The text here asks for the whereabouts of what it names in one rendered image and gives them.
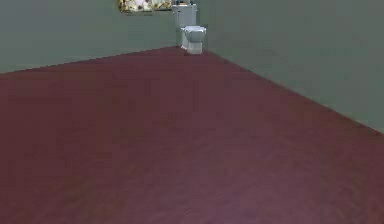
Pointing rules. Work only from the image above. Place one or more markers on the yellow framed wall picture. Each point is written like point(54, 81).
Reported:
point(143, 5)

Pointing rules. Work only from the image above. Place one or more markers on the white toilet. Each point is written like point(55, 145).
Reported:
point(191, 33)

